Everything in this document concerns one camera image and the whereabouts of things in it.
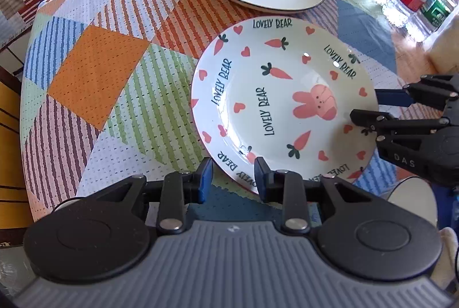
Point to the rabbit and carrot print plate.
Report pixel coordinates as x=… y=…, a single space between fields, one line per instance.
x=272 y=107

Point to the beige sack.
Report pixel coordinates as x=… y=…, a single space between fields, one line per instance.
x=446 y=49

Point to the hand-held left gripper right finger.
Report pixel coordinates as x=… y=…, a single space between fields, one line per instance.
x=260 y=183

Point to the green label water bottle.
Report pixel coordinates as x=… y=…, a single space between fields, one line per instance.
x=435 y=12

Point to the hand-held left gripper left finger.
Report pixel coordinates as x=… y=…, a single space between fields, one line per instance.
x=205 y=183

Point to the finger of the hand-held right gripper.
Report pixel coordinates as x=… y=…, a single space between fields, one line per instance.
x=362 y=116
x=394 y=97

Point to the orange wooden cabinet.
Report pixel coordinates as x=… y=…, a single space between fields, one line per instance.
x=10 y=135

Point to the colourful patchwork tablecloth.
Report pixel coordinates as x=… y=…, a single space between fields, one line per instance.
x=93 y=78

